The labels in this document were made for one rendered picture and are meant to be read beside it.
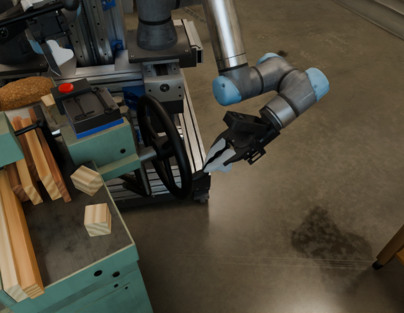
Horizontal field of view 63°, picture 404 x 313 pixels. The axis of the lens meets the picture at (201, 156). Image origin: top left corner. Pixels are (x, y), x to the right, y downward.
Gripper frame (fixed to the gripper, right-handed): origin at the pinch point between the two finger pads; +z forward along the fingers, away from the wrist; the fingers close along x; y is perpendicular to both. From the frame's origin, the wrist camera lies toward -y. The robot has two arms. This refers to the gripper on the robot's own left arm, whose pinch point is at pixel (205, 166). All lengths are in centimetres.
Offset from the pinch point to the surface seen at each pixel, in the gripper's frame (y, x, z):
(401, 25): 185, 120, -197
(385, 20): 186, 137, -197
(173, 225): 72, 38, 36
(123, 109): -20.5, 10.6, 5.5
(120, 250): -18.8, -16.4, 19.0
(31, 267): -28.5, -15.2, 28.5
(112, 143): -18.8, 6.6, 11.8
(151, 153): -5.5, 9.9, 8.7
